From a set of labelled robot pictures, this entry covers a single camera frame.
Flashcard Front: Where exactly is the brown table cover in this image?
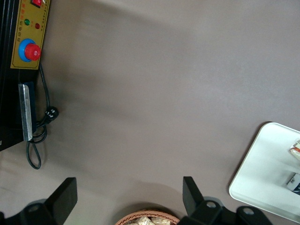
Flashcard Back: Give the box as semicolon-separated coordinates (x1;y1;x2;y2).
0;0;300;225

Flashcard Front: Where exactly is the black power cable with plug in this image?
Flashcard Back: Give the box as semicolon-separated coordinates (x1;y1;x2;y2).
25;63;60;170

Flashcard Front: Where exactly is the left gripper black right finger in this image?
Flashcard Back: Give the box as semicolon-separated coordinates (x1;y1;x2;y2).
179;176;274;225

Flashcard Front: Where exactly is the round wicker basket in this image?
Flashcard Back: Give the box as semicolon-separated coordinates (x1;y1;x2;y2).
114;209;181;225

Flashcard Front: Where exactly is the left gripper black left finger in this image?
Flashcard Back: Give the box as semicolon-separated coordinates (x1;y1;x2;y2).
0;177;78;225

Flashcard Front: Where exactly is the cream plastic serving tray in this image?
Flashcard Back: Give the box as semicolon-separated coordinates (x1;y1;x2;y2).
228;121;300;222

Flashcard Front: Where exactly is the triangular sandwich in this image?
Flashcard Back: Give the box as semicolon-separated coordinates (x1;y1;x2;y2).
288;138;300;162

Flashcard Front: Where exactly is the yellow black control box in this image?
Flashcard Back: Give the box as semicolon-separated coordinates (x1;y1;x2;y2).
0;0;51;152

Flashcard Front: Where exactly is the clear wrapped biscuit packet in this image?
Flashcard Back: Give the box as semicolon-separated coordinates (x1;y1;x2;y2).
151;217;171;225
130;216;153;225

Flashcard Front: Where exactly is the small black carton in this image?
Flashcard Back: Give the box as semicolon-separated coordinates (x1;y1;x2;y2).
285;171;300;196

